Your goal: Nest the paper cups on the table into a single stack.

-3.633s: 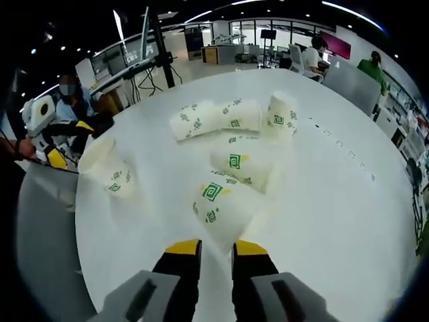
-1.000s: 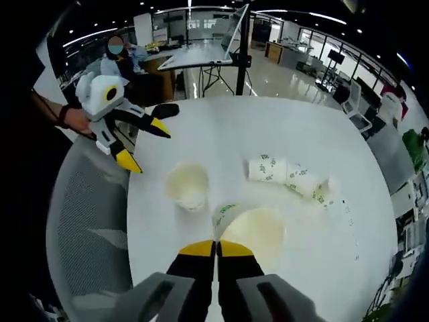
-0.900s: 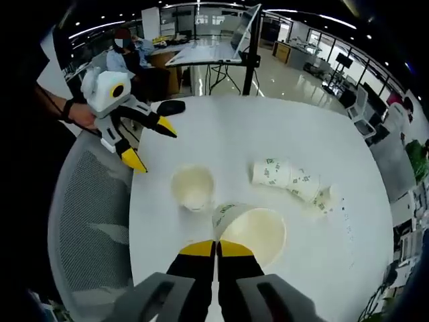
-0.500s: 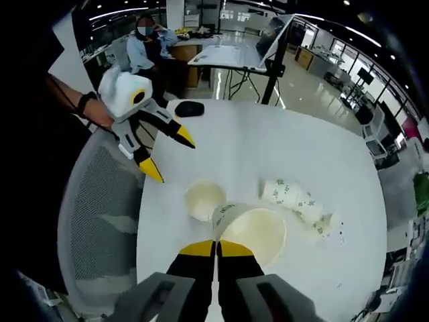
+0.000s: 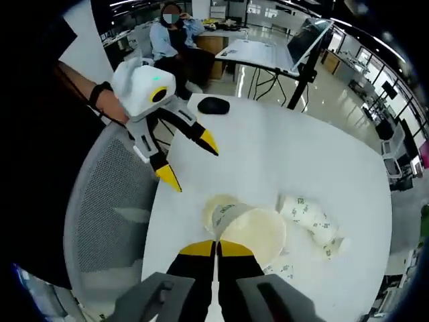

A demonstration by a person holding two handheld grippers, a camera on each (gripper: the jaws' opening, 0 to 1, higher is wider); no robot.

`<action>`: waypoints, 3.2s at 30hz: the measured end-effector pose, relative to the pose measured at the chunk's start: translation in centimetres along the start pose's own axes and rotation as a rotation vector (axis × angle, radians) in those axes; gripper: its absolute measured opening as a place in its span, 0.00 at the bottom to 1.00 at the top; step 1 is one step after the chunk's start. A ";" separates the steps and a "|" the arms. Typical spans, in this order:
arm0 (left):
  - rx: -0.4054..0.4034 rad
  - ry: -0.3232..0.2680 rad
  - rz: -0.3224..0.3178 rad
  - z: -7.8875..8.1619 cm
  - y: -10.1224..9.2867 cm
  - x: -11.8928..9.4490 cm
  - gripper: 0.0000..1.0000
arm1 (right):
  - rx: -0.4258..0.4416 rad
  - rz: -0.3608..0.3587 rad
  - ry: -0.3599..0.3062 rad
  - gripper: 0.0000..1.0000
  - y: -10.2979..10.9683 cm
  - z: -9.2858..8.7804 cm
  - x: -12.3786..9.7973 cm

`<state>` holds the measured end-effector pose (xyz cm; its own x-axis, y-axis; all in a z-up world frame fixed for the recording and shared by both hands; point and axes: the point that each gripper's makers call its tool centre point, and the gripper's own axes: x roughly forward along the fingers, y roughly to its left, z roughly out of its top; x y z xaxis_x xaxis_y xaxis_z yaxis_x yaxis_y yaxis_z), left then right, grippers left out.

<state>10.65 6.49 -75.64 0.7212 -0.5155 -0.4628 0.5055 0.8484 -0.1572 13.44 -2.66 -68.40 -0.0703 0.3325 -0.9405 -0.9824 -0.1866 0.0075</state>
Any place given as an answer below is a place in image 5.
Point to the person's left hand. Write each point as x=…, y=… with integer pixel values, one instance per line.
x=114, y=107

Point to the small black monitor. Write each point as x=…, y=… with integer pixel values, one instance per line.
x=388, y=89

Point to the white paper cup green print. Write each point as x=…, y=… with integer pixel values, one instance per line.
x=218, y=200
x=254, y=231
x=283, y=270
x=335, y=248
x=305, y=216

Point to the pink monitor screen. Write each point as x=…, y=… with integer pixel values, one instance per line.
x=423, y=152

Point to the black computer mouse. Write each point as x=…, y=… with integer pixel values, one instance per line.
x=212, y=105

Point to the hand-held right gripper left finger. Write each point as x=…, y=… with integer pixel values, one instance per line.
x=191, y=268

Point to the monitor on stand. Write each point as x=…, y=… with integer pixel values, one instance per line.
x=308, y=40

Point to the grey mesh office chair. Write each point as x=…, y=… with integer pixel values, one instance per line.
x=107, y=208

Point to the black monitor stand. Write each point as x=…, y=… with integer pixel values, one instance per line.
x=301, y=87

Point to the wooden cabinet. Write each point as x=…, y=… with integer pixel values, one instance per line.
x=212, y=50

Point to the white office chair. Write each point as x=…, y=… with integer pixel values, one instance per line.
x=395, y=161

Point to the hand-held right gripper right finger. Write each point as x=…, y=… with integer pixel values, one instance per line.
x=238, y=268

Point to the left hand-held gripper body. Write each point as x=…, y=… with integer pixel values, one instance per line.
x=140, y=87

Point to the black wristband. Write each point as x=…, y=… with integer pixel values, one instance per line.
x=99, y=92

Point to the person's dark clothing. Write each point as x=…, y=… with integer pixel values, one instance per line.
x=33, y=151

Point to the white side desk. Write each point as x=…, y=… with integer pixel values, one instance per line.
x=254, y=50

